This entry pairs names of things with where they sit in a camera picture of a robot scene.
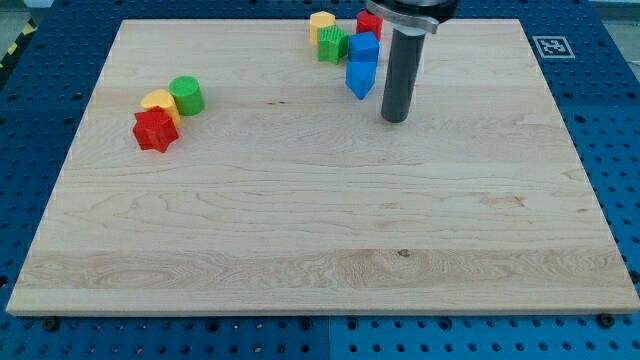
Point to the yellow heart block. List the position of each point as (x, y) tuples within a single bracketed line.
[(163, 99)]

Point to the white fiducial marker tag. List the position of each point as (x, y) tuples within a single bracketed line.
[(553, 47)]

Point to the blue triangle block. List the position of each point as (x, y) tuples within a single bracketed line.
[(360, 77)]

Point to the red star block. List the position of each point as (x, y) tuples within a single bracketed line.
[(154, 130)]

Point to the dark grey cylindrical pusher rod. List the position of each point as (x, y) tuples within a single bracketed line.
[(403, 64)]

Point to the yellow hexagon block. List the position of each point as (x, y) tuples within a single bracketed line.
[(317, 21)]

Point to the red cylinder block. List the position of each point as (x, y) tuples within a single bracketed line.
[(369, 22)]

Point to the green star block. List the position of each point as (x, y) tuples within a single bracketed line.
[(332, 44)]

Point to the green cylinder block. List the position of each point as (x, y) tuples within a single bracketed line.
[(187, 95)]

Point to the blue cube block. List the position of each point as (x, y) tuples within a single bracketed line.
[(363, 47)]

